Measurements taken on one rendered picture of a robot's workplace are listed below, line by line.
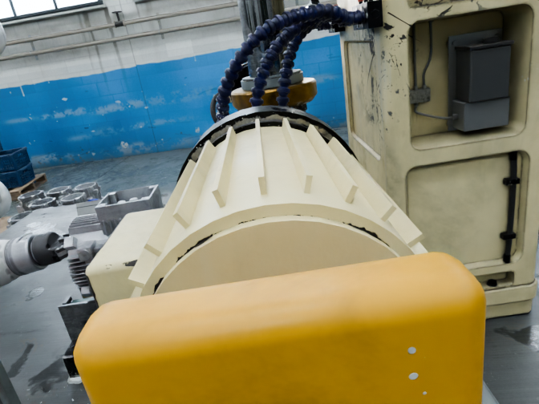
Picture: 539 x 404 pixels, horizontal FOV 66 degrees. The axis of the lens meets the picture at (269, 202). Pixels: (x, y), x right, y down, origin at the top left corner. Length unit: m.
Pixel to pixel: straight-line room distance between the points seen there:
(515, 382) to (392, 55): 0.61
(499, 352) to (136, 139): 6.60
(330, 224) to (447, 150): 0.64
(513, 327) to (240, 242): 0.88
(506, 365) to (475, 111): 0.47
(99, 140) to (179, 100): 1.52
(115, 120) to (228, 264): 7.01
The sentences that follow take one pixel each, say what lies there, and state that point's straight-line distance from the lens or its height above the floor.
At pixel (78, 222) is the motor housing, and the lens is 1.04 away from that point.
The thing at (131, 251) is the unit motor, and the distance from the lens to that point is 0.28.
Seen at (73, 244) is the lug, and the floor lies 1.08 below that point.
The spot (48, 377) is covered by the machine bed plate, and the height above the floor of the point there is 0.80.
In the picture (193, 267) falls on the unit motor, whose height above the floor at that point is 1.33.
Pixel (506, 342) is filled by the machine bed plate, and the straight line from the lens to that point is 0.99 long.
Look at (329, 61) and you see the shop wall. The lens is 6.50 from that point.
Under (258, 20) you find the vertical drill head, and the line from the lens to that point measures 0.86.
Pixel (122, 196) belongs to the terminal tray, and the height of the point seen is 1.13.
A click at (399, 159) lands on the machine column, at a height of 1.19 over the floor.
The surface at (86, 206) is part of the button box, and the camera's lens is 1.28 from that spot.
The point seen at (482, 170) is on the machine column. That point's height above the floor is 1.14.
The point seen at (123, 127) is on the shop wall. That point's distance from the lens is 7.17.
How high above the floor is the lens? 1.42
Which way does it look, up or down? 21 degrees down
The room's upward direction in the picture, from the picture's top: 9 degrees counter-clockwise
